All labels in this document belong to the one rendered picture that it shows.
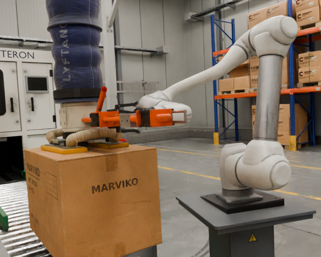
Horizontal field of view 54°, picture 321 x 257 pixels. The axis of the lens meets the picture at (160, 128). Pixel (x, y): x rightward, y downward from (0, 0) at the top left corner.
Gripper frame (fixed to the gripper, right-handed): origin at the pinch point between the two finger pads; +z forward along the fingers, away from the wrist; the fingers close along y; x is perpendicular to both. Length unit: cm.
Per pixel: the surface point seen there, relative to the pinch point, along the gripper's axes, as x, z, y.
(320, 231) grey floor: 40, -236, 119
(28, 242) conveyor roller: 70, 16, 66
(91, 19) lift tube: 16.5, -3.7, -42.6
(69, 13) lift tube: 17.6, 5.8, -44.1
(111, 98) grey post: 304, -160, -24
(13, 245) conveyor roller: 71, 24, 66
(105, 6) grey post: 303, -159, -156
